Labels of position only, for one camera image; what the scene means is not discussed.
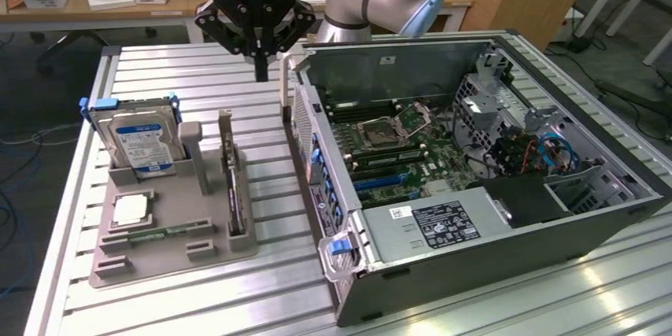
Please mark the black graphics card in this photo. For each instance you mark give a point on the black graphics card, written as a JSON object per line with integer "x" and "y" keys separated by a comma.
{"x": 233, "y": 194}

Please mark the blue expansion slot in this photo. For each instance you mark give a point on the blue expansion slot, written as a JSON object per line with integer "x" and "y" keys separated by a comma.
{"x": 380, "y": 183}

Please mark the black office chair base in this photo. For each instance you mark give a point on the black office chair base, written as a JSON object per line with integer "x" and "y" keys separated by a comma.
{"x": 57, "y": 46}

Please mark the CPU socket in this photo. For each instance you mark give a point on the CPU socket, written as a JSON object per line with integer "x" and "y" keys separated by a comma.
{"x": 378, "y": 135}

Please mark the hard disk with blue caddy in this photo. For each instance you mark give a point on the hard disk with blue caddy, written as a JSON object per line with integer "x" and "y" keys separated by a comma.
{"x": 141, "y": 143}

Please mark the wooden desk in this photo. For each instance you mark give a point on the wooden desk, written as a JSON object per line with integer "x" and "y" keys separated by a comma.
{"x": 52, "y": 13}

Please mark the metal socket cover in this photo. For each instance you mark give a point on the metal socket cover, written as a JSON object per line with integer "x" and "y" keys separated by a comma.
{"x": 417, "y": 120}

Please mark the installed RAM stick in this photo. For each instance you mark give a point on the installed RAM stick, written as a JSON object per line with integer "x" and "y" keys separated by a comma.
{"x": 388, "y": 159}

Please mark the perforated metal disk bay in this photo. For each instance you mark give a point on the perforated metal disk bay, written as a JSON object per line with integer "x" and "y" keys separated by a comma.
{"x": 498, "y": 96}

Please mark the wooden cabinet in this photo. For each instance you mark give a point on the wooden cabinet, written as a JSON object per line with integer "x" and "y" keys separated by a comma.
{"x": 524, "y": 5}

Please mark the green motherboard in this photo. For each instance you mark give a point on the green motherboard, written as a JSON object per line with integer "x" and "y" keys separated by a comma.
{"x": 436, "y": 163}

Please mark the grey plastic parts rack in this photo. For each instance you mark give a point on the grey plastic parts rack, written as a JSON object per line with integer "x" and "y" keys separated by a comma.
{"x": 173, "y": 210}

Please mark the silver CPU chip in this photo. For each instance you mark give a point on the silver CPU chip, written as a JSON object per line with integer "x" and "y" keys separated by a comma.
{"x": 129, "y": 210}

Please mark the green RAM stick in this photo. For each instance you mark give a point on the green RAM stick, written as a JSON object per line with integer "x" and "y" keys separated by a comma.
{"x": 157, "y": 233}

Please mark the black power adapter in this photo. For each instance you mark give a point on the black power adapter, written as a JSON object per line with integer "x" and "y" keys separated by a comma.
{"x": 577, "y": 45}

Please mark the blue case latch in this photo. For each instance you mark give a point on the blue case latch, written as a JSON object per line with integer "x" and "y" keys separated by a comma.
{"x": 337, "y": 247}

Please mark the grey power supply unit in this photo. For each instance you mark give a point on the grey power supply unit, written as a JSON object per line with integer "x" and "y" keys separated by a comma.
{"x": 445, "y": 226}

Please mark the black floor stand base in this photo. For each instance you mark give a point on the black floor stand base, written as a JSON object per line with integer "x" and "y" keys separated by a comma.
{"x": 629, "y": 94}

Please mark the open black PC case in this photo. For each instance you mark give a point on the open black PC case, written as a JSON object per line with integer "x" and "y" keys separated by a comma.
{"x": 472, "y": 273}

